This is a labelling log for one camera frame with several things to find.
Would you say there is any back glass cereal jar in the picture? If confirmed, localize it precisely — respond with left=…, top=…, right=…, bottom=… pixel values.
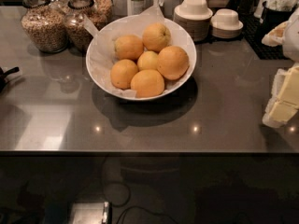
left=93, top=0, right=113, bottom=30

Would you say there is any black cable on floor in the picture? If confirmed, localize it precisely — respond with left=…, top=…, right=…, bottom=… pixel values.
left=100, top=159, right=180, bottom=224

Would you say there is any left upturned white bowl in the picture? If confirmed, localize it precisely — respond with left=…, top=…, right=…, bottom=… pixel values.
left=177, top=0, right=213, bottom=20

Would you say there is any left stack of saucers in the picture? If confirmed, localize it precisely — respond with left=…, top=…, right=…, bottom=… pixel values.
left=173, top=6, right=213, bottom=42

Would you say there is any black rubber bar mat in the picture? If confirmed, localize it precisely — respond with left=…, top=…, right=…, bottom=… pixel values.
left=238, top=13, right=291, bottom=61

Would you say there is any small centre orange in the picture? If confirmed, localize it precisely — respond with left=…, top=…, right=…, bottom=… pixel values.
left=137, top=51, right=158, bottom=71

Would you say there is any right upturned white bowl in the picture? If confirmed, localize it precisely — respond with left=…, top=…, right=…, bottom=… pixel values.
left=211, top=8, right=239, bottom=30

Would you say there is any stack of saucers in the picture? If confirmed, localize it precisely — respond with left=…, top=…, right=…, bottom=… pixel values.
left=211, top=21, right=243, bottom=39
left=173, top=6, right=213, bottom=42

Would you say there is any silver box under table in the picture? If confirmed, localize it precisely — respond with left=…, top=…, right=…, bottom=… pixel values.
left=68, top=202, right=111, bottom=224

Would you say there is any back left orange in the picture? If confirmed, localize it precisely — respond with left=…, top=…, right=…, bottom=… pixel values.
left=114, top=35, right=144, bottom=60

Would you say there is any front centre orange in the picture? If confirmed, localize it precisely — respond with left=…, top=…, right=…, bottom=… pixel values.
left=131, top=70, right=164, bottom=98

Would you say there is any black container with napkins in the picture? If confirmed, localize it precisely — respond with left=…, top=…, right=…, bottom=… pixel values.
left=260, top=0, right=298, bottom=36

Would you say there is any white paper bowl liner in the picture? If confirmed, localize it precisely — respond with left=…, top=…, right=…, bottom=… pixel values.
left=81, top=5, right=195, bottom=99

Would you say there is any right stack of saucers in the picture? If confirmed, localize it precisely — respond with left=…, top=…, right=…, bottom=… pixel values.
left=211, top=21, right=243, bottom=39

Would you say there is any middle glass cereal jar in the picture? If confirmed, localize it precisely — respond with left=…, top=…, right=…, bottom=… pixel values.
left=64, top=0, right=94, bottom=53

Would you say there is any front left orange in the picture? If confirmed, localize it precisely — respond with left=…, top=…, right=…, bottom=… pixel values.
left=110, top=59, right=138, bottom=90

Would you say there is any black handle at left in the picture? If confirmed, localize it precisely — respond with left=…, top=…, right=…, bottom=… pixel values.
left=0, top=67, right=20, bottom=92

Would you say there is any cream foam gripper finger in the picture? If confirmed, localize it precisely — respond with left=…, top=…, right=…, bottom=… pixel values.
left=263, top=63, right=299, bottom=128

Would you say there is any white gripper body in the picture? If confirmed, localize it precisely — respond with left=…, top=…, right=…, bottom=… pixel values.
left=262, top=8, right=299, bottom=63

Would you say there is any upturned white bowl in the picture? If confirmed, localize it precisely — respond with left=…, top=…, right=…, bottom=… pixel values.
left=211, top=8, right=239, bottom=30
left=177, top=0, right=213, bottom=20

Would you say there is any back right orange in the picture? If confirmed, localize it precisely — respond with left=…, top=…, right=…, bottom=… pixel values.
left=142, top=22, right=171, bottom=52

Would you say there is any left glass cereal jar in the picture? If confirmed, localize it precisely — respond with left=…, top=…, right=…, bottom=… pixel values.
left=21, top=0, right=68, bottom=53

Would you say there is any large orange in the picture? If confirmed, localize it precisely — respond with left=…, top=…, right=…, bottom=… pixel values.
left=157, top=46, right=189, bottom=80

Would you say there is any glass cereal jar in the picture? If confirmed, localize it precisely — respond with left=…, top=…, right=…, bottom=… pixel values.
left=93, top=0, right=113, bottom=30
left=21, top=0, right=68, bottom=53
left=64, top=0, right=94, bottom=53

